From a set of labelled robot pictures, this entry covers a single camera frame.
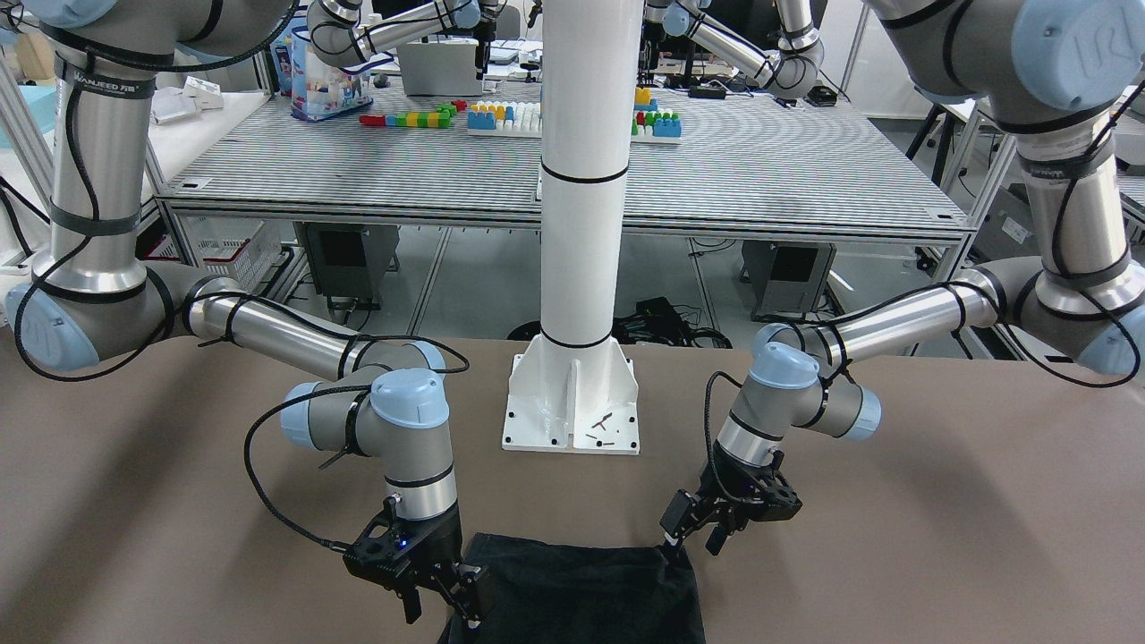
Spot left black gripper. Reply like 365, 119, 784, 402
661, 447, 802, 555

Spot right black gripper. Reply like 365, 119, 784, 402
344, 496, 492, 627

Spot black graphic t-shirt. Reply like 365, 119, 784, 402
466, 533, 705, 643

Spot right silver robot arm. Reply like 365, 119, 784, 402
3, 1, 492, 639

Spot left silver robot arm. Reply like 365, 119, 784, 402
661, 1, 1142, 553

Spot white central robot column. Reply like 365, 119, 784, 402
502, 1, 645, 455

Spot slatted aluminium workbench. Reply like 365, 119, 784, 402
160, 91, 976, 281

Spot white laundry basket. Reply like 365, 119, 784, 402
143, 215, 281, 301

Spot colourful toy building blocks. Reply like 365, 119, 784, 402
360, 87, 684, 144

